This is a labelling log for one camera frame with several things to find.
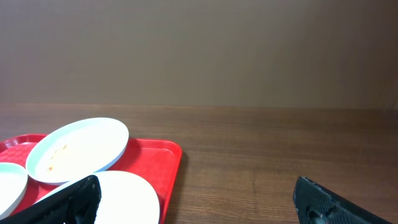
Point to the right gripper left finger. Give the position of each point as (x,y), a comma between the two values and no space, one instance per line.
(76,204)

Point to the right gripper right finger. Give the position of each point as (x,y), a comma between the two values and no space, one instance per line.
(315,204)

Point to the light blue plate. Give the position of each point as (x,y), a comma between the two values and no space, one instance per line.
(126,198)
(13,182)
(77,150)

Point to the red plastic tray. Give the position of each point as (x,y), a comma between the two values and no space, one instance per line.
(155,160)

